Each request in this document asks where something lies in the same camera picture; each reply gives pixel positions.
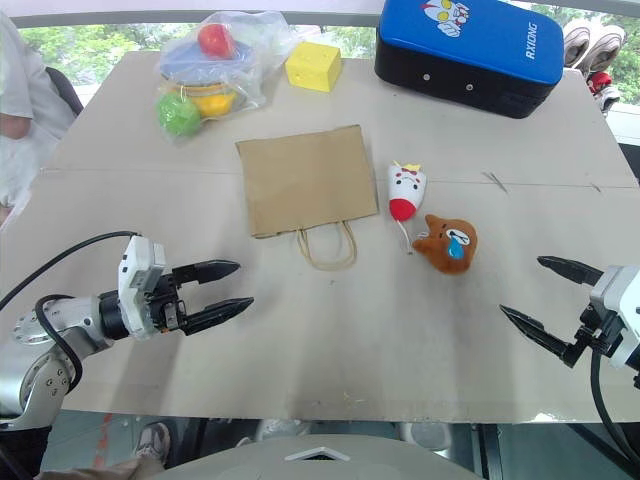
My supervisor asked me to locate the yellow toy fruit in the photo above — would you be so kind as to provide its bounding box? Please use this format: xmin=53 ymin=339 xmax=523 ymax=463
xmin=191 ymin=88 xmax=237 ymax=118

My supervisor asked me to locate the blue toy plate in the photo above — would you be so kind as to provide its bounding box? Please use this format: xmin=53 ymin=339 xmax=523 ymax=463
xmin=159 ymin=36 xmax=257 ymax=77

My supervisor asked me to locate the grey sneaker with trouser leg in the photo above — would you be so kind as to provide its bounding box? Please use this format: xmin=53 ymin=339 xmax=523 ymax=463
xmin=33 ymin=421 xmax=172 ymax=480

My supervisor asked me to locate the black chair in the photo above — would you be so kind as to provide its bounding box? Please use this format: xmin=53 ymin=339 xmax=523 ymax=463
xmin=44 ymin=66 xmax=85 ymax=119

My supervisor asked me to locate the brown poop plush toy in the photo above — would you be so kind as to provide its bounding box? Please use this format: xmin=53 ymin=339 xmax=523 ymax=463
xmin=410 ymin=213 xmax=479 ymax=276

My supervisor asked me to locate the yellow cheese block toy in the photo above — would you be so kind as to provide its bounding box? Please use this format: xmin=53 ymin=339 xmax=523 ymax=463
xmin=284 ymin=40 xmax=343 ymax=94

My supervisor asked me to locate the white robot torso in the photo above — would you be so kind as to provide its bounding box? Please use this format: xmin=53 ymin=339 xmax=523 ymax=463
xmin=163 ymin=433 xmax=487 ymax=480

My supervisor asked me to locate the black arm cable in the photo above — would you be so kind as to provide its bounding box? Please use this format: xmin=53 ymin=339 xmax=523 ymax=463
xmin=0 ymin=229 xmax=141 ymax=396
xmin=590 ymin=344 xmax=640 ymax=480

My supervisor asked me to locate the person in white clothes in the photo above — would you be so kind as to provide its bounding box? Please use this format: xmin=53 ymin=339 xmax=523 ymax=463
xmin=0 ymin=11 xmax=77 ymax=227

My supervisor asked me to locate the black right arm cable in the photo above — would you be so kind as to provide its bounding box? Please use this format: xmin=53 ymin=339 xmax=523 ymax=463
xmin=590 ymin=344 xmax=640 ymax=480

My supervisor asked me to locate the red and white shoe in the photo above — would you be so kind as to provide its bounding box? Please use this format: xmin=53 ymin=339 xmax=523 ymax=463
xmin=586 ymin=70 xmax=622 ymax=114

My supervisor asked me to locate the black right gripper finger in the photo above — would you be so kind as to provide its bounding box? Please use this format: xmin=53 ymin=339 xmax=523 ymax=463
xmin=499 ymin=304 xmax=572 ymax=359
xmin=536 ymin=255 xmax=605 ymax=288

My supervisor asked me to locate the clear plastic bag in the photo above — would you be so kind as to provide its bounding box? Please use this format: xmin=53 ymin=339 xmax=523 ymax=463
xmin=156 ymin=9 xmax=294 ymax=147

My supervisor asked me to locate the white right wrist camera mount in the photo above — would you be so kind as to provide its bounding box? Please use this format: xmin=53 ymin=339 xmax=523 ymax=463
xmin=588 ymin=265 xmax=640 ymax=371

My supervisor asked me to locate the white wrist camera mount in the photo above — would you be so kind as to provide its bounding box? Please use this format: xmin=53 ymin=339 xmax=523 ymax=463
xmin=588 ymin=265 xmax=640 ymax=371
xmin=116 ymin=235 xmax=169 ymax=342

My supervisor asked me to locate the green toy fruit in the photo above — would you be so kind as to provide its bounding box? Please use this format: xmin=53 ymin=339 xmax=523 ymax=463
xmin=157 ymin=91 xmax=203 ymax=138

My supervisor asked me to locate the brown paper bag with handles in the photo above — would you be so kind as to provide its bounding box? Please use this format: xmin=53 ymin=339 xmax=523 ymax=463
xmin=234 ymin=124 xmax=380 ymax=273

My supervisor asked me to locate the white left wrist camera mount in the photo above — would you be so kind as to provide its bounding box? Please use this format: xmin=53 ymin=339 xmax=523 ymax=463
xmin=116 ymin=235 xmax=169 ymax=342

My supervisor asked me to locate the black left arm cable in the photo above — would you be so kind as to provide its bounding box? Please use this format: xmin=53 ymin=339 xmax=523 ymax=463
xmin=0 ymin=229 xmax=141 ymax=396

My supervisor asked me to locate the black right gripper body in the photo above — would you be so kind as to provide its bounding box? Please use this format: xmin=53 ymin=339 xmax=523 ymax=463
xmin=563 ymin=304 xmax=627 ymax=368

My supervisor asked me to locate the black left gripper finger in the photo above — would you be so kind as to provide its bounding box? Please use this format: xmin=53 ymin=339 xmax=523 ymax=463
xmin=172 ymin=258 xmax=242 ymax=288
xmin=185 ymin=296 xmax=256 ymax=337

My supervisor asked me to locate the grey white sneaker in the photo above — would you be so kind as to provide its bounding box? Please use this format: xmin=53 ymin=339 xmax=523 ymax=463
xmin=582 ymin=24 xmax=627 ymax=72
xmin=561 ymin=18 xmax=594 ymax=69

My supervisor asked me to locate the white red plush toy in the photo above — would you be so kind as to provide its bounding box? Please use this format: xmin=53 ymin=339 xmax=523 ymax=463
xmin=386 ymin=159 xmax=429 ymax=257

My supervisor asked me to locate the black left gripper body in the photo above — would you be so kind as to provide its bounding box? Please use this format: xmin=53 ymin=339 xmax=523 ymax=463
xmin=145 ymin=271 xmax=191 ymax=336

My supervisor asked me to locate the blue and black cartoon case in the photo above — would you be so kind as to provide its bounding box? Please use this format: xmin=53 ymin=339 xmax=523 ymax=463
xmin=374 ymin=0 xmax=566 ymax=121

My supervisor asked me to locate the white shoe under table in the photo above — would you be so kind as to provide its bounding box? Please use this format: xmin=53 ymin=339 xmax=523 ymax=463
xmin=256 ymin=418 xmax=312 ymax=442

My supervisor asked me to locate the red toy apple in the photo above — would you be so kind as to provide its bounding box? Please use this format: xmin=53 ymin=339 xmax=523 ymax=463
xmin=196 ymin=22 xmax=237 ymax=57

